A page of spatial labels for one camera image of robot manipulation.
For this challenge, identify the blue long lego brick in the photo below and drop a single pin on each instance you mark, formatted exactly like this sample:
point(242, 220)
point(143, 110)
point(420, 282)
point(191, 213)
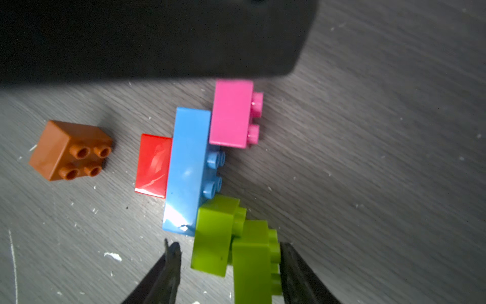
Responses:
point(192, 177)

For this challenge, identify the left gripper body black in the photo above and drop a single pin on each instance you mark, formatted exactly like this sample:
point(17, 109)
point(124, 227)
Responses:
point(74, 41)

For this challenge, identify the magenta lego brick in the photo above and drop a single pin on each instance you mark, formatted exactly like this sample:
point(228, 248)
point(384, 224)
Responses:
point(235, 106)

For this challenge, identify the orange lego brick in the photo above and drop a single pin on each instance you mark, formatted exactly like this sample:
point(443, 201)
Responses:
point(67, 151)

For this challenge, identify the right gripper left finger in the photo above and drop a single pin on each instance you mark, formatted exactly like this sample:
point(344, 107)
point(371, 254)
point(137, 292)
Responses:
point(160, 285)

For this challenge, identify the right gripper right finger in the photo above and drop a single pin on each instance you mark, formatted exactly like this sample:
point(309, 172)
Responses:
point(300, 285)

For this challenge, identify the lime green lego brick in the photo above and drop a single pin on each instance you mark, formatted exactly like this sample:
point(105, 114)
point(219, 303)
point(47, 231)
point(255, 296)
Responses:
point(219, 220)
point(256, 259)

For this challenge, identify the red lego brick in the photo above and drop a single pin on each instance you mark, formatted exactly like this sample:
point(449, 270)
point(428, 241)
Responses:
point(153, 165)

